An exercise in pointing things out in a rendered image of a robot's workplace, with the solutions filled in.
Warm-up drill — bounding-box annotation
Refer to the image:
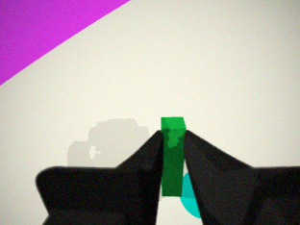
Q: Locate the green rectangular post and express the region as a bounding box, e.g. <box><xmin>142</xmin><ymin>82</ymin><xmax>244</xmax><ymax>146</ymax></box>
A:
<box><xmin>161</xmin><ymin>116</ymin><xmax>187</xmax><ymax>197</ymax></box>

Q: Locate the cyan circle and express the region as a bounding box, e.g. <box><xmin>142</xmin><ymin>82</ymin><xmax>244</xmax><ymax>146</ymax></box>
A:
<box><xmin>180</xmin><ymin>173</ymin><xmax>201</xmax><ymax>218</ymax></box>

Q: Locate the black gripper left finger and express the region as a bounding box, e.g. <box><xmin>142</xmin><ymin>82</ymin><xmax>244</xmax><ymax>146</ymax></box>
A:
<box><xmin>35</xmin><ymin>130</ymin><xmax>163</xmax><ymax>225</ymax></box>

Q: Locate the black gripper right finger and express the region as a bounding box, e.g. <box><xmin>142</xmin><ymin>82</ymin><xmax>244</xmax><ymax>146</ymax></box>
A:
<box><xmin>184</xmin><ymin>130</ymin><xmax>300</xmax><ymax>225</ymax></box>

